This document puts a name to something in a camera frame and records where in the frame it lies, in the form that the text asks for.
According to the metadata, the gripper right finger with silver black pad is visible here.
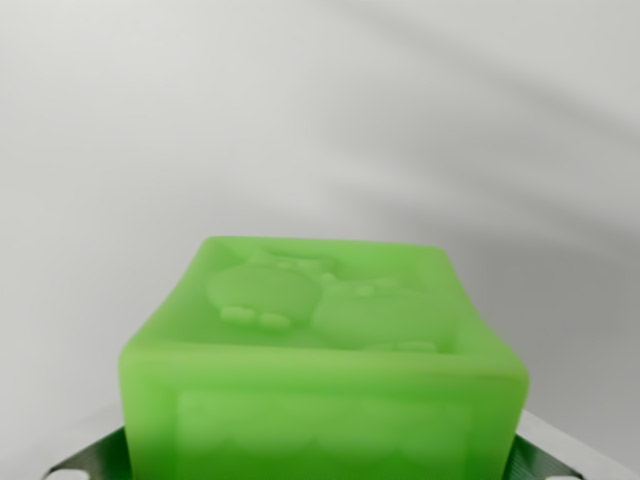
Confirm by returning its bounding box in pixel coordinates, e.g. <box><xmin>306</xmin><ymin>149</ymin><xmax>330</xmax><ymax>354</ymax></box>
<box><xmin>502</xmin><ymin>411</ymin><xmax>640</xmax><ymax>480</ymax></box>

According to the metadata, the gripper left finger with silver black pad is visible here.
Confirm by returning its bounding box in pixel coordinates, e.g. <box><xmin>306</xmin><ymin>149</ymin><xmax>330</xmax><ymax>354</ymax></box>
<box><xmin>42</xmin><ymin>426</ymin><xmax>136</xmax><ymax>480</ymax></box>

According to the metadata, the green embossed toy cube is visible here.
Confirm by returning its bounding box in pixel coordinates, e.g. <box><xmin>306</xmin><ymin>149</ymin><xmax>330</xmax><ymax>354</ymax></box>
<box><xmin>116</xmin><ymin>235</ymin><xmax>530</xmax><ymax>480</ymax></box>

